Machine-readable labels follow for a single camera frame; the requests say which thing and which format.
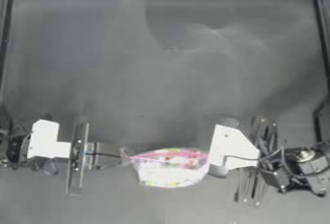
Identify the clear bag with pink zip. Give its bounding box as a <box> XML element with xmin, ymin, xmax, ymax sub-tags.
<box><xmin>128</xmin><ymin>146</ymin><xmax>212</xmax><ymax>189</ymax></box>

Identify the thin black camera cable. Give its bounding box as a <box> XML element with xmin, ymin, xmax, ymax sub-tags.
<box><xmin>223</xmin><ymin>145</ymin><xmax>287</xmax><ymax>173</ymax></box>

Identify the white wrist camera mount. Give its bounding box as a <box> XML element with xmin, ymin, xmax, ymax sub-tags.
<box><xmin>208</xmin><ymin>124</ymin><xmax>261</xmax><ymax>171</ymax></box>
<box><xmin>26</xmin><ymin>119</ymin><xmax>72</xmax><ymax>160</ymax></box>

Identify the black table frame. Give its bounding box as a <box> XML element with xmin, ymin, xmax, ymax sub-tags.
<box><xmin>0</xmin><ymin>0</ymin><xmax>330</xmax><ymax>143</ymax></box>

